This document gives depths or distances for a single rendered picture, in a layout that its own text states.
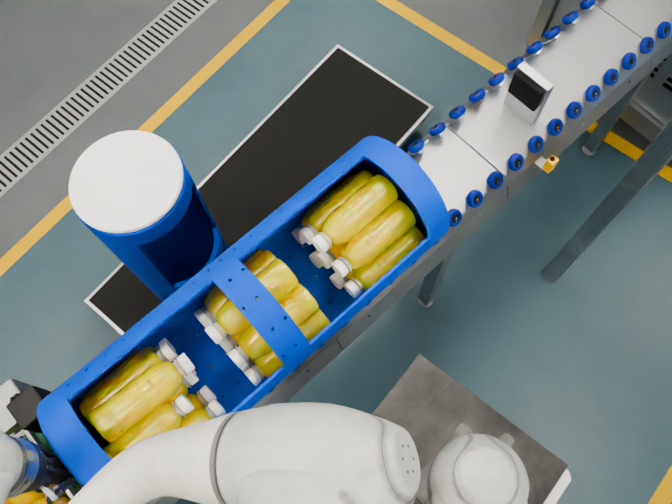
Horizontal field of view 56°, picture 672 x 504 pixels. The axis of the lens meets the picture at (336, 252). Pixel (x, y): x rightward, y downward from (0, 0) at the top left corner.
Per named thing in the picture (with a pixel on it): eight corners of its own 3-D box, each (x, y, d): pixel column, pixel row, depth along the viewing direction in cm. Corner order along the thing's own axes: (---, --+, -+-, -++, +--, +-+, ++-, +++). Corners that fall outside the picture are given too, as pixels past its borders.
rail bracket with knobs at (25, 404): (73, 419, 145) (53, 414, 135) (47, 441, 143) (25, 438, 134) (50, 387, 148) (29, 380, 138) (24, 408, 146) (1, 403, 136)
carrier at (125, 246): (161, 323, 230) (238, 330, 228) (55, 230, 148) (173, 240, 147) (176, 251, 240) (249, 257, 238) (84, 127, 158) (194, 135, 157)
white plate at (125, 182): (55, 227, 147) (57, 229, 148) (170, 236, 146) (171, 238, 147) (83, 126, 157) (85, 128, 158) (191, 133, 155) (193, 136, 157)
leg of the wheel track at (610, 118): (598, 150, 268) (666, 54, 209) (589, 158, 266) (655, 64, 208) (587, 142, 269) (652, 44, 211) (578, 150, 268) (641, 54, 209)
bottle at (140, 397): (96, 416, 123) (175, 356, 128) (115, 445, 121) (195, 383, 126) (83, 410, 116) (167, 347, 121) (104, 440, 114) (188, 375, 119)
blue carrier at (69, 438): (444, 252, 151) (458, 195, 125) (151, 517, 131) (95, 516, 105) (363, 178, 160) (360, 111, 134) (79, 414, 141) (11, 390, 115)
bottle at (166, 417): (93, 472, 115) (174, 403, 119) (88, 452, 121) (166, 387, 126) (117, 493, 119) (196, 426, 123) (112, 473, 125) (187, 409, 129)
